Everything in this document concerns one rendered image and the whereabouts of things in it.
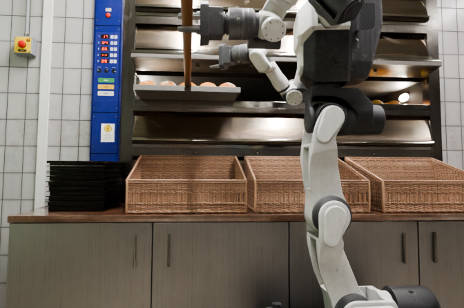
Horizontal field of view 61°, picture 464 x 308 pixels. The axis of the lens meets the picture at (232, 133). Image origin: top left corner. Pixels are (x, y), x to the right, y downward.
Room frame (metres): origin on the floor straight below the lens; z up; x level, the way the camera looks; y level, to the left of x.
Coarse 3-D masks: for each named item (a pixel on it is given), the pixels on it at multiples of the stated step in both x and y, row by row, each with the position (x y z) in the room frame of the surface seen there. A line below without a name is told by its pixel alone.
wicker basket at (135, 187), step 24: (144, 168) 2.23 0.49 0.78; (168, 168) 2.25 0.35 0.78; (192, 168) 2.26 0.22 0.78; (216, 168) 2.28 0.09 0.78; (240, 168) 2.04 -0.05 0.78; (144, 192) 1.80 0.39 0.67; (168, 192) 1.81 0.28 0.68; (192, 192) 1.82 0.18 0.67; (216, 192) 1.83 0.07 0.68; (240, 192) 1.84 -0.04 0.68
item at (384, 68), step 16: (144, 64) 2.24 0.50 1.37; (160, 64) 2.24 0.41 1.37; (176, 64) 2.24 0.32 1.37; (192, 64) 2.24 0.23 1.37; (208, 64) 2.24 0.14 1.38; (240, 64) 2.25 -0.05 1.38; (288, 64) 2.25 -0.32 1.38; (384, 64) 2.26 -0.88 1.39; (400, 64) 2.26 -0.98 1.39; (416, 64) 2.27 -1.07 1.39; (432, 64) 2.28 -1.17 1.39
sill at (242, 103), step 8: (136, 104) 2.28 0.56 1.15; (144, 104) 2.29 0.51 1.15; (152, 104) 2.29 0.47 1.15; (160, 104) 2.30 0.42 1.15; (168, 104) 2.30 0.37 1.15; (176, 104) 2.30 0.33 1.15; (184, 104) 2.31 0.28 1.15; (192, 104) 2.31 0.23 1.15; (200, 104) 2.31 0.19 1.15; (208, 104) 2.32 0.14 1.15; (216, 104) 2.32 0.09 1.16; (224, 104) 2.33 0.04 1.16; (232, 104) 2.33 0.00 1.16; (240, 104) 2.33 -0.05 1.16; (248, 104) 2.34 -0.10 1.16; (256, 104) 2.34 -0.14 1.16; (264, 104) 2.35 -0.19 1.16; (272, 104) 2.35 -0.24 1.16; (280, 104) 2.35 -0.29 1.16; (288, 104) 2.36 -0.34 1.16; (304, 104) 2.37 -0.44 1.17; (376, 104) 2.40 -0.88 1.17; (384, 104) 2.41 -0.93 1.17; (392, 104) 2.41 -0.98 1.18; (400, 104) 2.42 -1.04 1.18; (408, 104) 2.42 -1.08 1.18; (416, 104) 2.43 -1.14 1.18
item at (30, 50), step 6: (18, 36) 2.16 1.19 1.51; (30, 42) 2.16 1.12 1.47; (36, 42) 2.22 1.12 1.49; (18, 48) 2.16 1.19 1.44; (24, 48) 2.16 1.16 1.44; (30, 48) 2.17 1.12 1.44; (36, 48) 2.22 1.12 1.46; (18, 54) 2.18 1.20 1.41; (24, 54) 2.18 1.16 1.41; (30, 54) 2.18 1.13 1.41; (36, 54) 2.23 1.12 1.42
